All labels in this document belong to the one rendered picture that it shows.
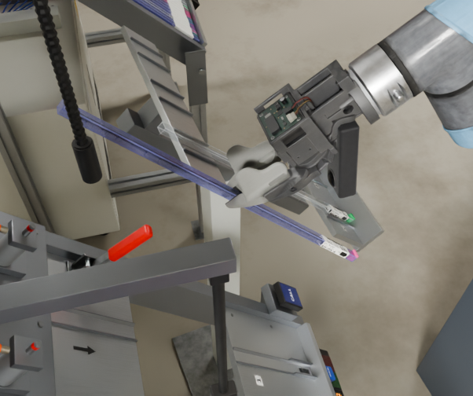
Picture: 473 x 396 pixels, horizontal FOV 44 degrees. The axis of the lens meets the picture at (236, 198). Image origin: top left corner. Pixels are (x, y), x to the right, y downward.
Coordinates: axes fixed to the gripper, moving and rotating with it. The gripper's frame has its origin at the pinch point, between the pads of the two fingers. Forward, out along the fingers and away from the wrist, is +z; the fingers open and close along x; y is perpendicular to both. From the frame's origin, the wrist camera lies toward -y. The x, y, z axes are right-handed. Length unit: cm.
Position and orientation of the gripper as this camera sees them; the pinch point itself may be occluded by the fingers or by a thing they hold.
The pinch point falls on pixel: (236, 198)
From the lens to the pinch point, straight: 74.0
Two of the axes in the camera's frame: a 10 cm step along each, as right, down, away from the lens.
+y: -5.5, -4.9, -6.8
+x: 2.6, 6.7, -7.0
